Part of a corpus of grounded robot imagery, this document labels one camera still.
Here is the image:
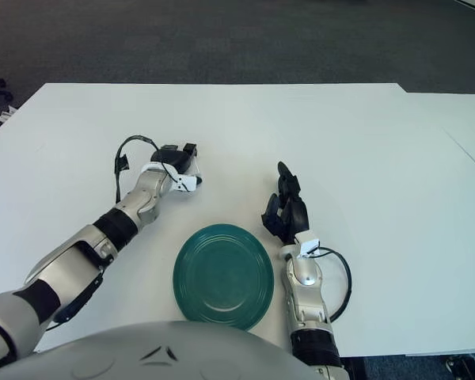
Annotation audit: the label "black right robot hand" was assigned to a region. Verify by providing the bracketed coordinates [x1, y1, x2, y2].
[260, 160, 310, 245]

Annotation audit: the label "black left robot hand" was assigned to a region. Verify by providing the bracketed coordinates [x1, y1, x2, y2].
[149, 141, 203, 186]

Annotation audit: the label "green round plate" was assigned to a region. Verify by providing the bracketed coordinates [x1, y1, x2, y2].
[173, 223, 276, 332]

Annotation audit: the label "black table leg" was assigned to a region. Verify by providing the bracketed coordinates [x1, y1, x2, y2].
[340, 355, 368, 380]

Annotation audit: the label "white paper scraps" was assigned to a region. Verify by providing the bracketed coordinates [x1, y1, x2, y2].
[0, 105, 19, 124]

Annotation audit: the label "grey robot torso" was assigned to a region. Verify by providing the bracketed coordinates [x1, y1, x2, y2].
[0, 320, 317, 380]

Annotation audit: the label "black table foot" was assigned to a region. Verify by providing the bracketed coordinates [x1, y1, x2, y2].
[443, 348, 475, 373]

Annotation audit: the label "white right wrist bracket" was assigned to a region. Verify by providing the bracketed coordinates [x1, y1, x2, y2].
[294, 232, 321, 258]

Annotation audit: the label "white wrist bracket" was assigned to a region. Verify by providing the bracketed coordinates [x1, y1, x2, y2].
[140, 161, 198, 195]
[294, 232, 321, 258]

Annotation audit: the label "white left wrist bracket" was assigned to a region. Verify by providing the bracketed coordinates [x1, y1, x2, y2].
[140, 161, 198, 195]

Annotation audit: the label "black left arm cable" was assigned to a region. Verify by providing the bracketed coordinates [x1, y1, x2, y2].
[113, 135, 159, 205]

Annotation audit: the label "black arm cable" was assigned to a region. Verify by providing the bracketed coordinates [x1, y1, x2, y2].
[113, 135, 159, 205]
[314, 245, 353, 321]

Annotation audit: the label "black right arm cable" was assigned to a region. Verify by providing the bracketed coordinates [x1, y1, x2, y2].
[314, 245, 353, 321]

